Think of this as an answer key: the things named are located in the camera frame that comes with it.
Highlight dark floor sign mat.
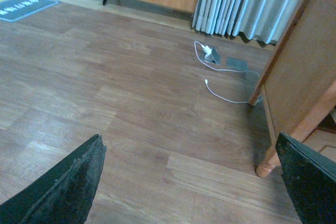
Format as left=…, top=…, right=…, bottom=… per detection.
left=1, top=0, right=59, bottom=22

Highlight wooden drawer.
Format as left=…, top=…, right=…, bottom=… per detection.
left=304, top=108, right=336, bottom=162

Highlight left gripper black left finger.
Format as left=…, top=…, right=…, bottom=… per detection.
left=1, top=134, right=107, bottom=223

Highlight white charger plug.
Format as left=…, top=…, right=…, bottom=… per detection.
left=202, top=46, right=212, bottom=55

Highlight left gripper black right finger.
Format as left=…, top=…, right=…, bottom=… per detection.
left=275, top=132, right=335, bottom=223

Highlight open metal floor socket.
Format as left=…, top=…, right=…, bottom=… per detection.
left=202, top=48, right=221, bottom=65

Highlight white charging cable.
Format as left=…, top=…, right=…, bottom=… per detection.
left=194, top=40, right=263, bottom=104

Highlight pale green pleated curtain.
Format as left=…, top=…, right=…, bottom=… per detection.
left=192, top=0, right=298, bottom=44

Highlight wooden two-drawer nightstand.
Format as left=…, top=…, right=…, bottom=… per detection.
left=248, top=0, right=336, bottom=178

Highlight closed metal floor socket cover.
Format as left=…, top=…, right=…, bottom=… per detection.
left=226, top=57, right=248, bottom=71

